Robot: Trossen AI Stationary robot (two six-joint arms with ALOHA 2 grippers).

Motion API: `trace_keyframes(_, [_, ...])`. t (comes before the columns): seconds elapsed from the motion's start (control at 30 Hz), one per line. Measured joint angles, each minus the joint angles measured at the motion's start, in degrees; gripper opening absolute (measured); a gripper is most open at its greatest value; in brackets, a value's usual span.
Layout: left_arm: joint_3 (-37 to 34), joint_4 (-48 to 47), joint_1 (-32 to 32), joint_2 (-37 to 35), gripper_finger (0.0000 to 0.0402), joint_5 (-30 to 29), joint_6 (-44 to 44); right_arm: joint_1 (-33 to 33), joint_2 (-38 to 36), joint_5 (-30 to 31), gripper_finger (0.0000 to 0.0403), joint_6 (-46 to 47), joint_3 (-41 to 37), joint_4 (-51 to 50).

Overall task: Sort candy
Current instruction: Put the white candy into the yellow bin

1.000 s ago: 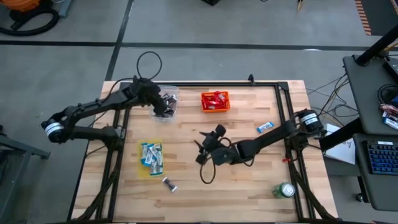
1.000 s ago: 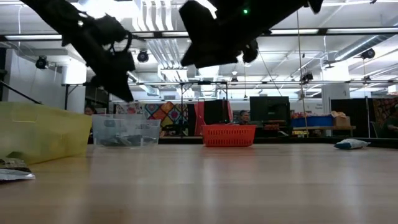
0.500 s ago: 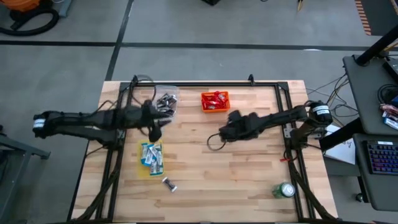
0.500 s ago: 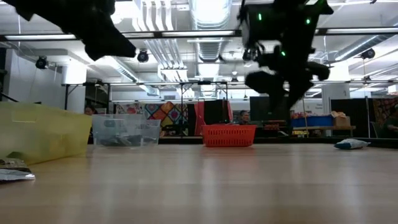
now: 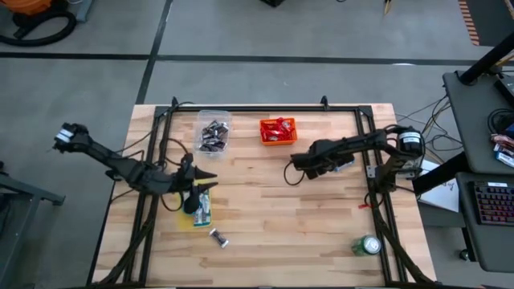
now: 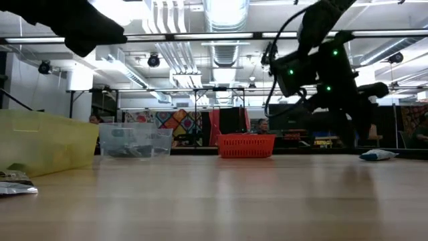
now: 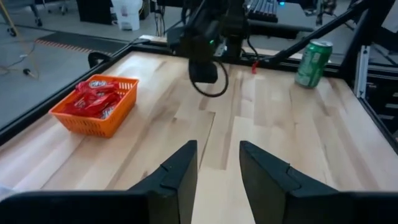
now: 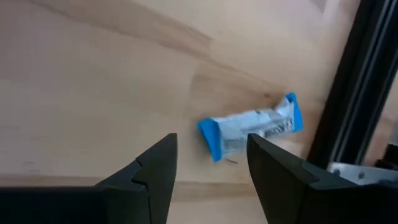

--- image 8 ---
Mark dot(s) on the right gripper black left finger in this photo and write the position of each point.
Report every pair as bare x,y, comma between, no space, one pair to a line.
93,202

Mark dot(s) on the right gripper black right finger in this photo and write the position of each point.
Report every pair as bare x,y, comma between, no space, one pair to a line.
311,202

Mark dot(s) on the white blue Hershey's candy bar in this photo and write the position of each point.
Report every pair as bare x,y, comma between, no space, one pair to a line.
242,127

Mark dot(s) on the silver corner bracket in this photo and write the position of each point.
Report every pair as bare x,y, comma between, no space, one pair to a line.
360,174

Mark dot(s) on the black table frame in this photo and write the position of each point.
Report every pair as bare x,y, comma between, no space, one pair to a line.
351,77

